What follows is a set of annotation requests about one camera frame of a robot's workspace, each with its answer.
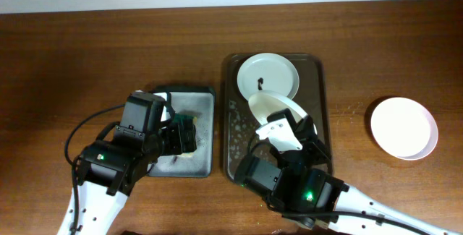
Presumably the green yellow sponge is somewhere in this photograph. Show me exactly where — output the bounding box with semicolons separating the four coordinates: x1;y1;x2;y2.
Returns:
168;114;197;155

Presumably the cream white plate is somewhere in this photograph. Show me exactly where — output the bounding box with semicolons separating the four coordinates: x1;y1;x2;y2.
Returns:
247;90;308;133

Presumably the pale green plate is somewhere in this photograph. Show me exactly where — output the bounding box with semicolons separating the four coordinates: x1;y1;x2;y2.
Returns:
237;53;300;100

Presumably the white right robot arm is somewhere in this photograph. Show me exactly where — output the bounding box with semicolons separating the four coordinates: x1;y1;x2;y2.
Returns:
234;108;450;234

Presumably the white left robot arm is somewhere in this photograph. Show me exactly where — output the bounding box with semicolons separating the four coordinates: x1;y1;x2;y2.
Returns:
59;114;197;234

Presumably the brown serving tray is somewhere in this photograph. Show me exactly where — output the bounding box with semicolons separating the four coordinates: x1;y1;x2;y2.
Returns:
221;53;332;180

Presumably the small black sponge tray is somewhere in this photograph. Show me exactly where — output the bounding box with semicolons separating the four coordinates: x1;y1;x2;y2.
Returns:
148;85;216;178

